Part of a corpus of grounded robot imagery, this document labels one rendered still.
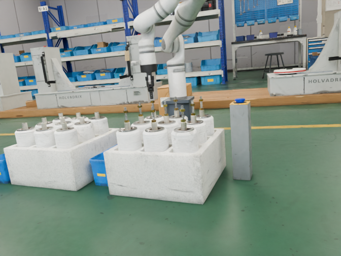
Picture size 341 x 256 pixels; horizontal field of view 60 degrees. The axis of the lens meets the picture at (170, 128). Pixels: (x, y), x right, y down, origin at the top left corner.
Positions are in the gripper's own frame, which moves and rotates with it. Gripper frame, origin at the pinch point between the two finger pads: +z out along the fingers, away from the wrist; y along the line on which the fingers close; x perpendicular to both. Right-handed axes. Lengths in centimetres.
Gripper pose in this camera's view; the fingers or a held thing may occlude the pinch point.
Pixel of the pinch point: (151, 95)
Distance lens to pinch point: 136.2
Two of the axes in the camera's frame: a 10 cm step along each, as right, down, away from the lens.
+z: 0.9, 9.7, 2.2
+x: -9.9, 1.0, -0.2
